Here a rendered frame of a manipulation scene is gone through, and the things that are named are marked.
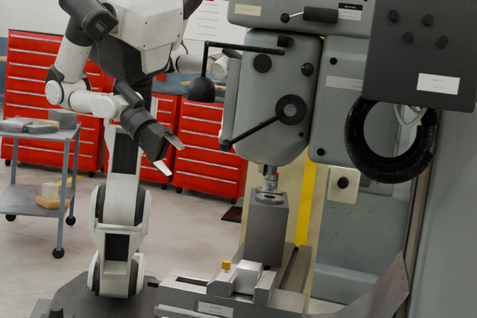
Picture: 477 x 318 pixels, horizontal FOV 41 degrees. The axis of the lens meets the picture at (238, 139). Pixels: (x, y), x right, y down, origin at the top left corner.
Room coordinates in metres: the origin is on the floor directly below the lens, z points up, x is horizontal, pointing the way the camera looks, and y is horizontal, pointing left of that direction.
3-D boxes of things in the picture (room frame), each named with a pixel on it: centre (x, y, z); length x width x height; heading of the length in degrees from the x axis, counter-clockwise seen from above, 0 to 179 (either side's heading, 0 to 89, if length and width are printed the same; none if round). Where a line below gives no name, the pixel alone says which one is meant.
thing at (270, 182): (2.00, -0.12, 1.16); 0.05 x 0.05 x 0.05
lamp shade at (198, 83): (1.58, 0.11, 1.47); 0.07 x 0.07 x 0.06
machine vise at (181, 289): (1.45, -0.03, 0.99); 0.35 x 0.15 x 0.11; 80
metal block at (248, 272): (1.45, -0.06, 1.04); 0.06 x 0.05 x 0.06; 170
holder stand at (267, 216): (1.95, -0.12, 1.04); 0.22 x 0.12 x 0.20; 178
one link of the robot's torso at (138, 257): (2.29, 0.40, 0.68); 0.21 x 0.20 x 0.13; 7
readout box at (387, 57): (1.17, -0.32, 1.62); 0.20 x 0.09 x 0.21; 80
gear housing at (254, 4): (1.54, -0.12, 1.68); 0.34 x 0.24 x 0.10; 80
